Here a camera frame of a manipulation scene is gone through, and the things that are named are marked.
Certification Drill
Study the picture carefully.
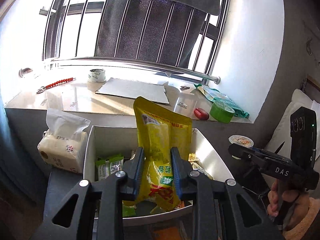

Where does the jelly cup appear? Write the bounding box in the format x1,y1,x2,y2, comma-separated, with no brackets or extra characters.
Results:
228,135,254,148

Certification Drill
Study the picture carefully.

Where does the green seaweed snack bag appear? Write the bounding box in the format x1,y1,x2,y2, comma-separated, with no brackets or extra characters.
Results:
95,154,124,181

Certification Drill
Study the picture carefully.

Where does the yellow red snack pouch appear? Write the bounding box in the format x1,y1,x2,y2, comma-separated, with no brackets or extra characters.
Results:
124,96,192,211

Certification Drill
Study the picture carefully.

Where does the right hand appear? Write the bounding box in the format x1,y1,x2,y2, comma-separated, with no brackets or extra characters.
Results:
267,179,299,217

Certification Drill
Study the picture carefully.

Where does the white cushion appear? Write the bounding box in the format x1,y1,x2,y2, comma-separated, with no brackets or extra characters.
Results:
264,89,319,160

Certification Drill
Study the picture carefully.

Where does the white storage box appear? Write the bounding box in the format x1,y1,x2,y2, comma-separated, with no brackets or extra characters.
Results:
83,125,235,227

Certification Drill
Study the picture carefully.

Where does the green plastic box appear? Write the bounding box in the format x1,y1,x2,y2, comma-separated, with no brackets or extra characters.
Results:
209,101,235,124

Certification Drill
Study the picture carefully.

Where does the pink fleece right sleeve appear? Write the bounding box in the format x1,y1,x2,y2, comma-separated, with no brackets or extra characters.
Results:
283,193,319,239

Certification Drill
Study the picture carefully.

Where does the red round object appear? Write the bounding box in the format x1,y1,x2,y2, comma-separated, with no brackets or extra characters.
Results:
193,107,209,120

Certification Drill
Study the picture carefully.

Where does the tissue pack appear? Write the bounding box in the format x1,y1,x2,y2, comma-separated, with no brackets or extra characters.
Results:
37,108,91,173

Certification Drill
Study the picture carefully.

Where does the white towel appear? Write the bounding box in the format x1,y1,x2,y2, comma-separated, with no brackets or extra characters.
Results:
311,100,320,160

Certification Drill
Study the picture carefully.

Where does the green plastic bag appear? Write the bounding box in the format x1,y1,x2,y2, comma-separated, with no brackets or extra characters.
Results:
194,83,249,119

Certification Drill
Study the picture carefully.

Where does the grey cardboard sheet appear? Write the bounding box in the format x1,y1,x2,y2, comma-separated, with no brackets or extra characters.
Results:
95,78,169,105

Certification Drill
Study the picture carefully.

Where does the white tape roll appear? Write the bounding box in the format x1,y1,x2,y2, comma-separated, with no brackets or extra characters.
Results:
88,69,106,83

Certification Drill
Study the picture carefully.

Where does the red bead string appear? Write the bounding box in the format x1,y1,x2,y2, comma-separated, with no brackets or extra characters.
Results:
36,77,77,94

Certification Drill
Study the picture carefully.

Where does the steel window rail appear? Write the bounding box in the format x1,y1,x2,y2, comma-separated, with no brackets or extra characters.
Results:
18,56,221,85

